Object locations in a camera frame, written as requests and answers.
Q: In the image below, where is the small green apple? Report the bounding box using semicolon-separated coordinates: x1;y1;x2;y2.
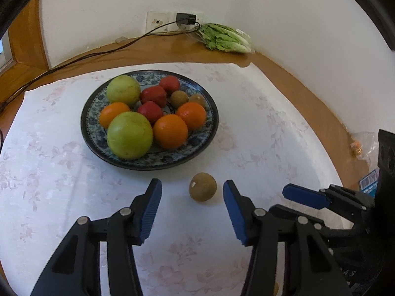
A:
106;75;141;107

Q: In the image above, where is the romaine lettuce in plastic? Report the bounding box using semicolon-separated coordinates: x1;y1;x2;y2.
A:
196;23;254;54

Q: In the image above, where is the small brown round fruit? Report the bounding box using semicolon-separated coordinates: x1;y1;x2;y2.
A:
170;90;189;107
189;173;217;202

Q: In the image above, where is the red tomato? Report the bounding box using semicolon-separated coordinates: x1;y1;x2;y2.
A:
140;86;167;106
159;76;181;94

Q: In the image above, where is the blue patterned ceramic plate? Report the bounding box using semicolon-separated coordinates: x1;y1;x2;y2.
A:
81;70;219;171

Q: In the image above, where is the white wall socket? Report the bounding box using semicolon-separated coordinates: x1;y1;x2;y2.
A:
146;11;173;33
171;12;205;31

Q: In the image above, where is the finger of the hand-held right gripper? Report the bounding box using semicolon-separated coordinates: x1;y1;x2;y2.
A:
282;183;375;211
268;204;355;233

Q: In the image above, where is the small tan round fruit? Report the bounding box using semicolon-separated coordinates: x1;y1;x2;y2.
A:
188;94;206;108

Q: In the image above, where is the red apple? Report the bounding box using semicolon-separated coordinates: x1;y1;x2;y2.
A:
137;101;164;124

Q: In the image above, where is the clear plastic bag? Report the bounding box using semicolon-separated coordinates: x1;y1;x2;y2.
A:
349;131;379;167

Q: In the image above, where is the orange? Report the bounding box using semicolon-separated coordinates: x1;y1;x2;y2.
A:
99;102;131;129
177;102;207;131
153;114;189;150

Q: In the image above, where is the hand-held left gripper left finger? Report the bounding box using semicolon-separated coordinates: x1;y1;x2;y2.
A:
29;178;163;296

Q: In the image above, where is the wooden framed window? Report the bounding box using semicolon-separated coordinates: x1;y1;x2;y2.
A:
0;0;50;77

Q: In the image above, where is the black cable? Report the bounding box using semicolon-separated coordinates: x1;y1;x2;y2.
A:
0;20;201;111

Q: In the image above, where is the red tomato back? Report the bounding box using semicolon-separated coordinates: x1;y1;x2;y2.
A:
159;76;181;94

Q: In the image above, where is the large green apple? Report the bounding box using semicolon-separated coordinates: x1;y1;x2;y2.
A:
107;111;154;160

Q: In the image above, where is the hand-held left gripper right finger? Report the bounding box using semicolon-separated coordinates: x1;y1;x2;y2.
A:
223;179;352;296

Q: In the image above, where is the blue labelled packet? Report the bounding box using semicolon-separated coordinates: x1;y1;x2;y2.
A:
358;169;379;198

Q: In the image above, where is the white floral tablecloth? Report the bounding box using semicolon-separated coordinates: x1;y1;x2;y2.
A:
0;62;344;296

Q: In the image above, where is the black plug-in charger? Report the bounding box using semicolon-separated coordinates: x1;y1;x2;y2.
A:
176;13;198;26

